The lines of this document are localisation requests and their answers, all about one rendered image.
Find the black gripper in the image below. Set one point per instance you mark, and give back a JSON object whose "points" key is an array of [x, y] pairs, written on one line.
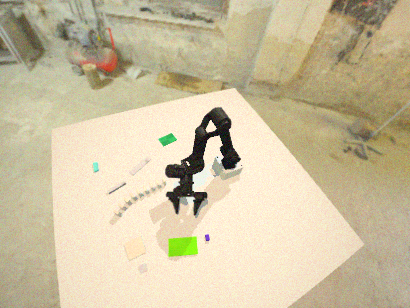
{"points": [[198, 196]]}

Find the pale yellow flat square block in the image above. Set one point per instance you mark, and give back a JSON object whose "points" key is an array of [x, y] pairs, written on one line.
{"points": [[135, 247]]}

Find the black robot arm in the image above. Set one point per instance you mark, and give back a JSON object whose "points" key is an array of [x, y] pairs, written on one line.
{"points": [[196, 161]]}

